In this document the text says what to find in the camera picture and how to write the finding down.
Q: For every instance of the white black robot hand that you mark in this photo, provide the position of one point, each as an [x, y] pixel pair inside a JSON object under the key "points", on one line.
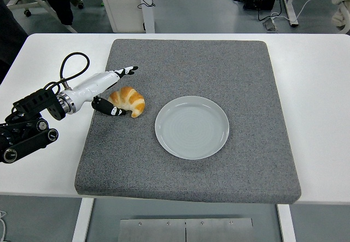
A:
{"points": [[90, 87]]}

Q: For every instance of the golden croissant bread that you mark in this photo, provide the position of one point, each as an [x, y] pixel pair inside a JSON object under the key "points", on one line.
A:
{"points": [[131, 99]]}

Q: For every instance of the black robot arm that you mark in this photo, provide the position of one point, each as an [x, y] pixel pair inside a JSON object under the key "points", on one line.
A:
{"points": [[27, 140]]}

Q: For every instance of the light grey round plate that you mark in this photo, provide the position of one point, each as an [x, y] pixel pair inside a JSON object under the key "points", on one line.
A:
{"points": [[191, 128]]}

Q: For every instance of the grey metal plate with screws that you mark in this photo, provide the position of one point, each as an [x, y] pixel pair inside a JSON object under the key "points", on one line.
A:
{"points": [[153, 231]]}

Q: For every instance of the white furniture panel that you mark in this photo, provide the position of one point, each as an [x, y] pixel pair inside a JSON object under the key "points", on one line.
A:
{"points": [[123, 6]]}

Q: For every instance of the person's leg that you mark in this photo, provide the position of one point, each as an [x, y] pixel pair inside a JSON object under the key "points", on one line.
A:
{"points": [[63, 1], [11, 34]]}

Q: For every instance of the grey felt mat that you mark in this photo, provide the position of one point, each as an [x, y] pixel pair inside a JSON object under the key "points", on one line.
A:
{"points": [[191, 61]]}

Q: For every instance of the white table leg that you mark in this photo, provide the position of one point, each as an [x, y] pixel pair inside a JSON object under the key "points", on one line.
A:
{"points": [[82, 223], [286, 225]]}

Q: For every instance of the clear foot pedal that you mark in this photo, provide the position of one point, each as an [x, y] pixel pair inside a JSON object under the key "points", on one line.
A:
{"points": [[270, 25]]}

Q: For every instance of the white desk leg with foot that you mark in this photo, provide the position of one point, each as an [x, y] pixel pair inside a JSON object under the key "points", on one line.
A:
{"points": [[290, 3]]}

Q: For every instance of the white tubular chair frame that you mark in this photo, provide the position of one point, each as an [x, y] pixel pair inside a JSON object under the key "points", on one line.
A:
{"points": [[45, 8]]}

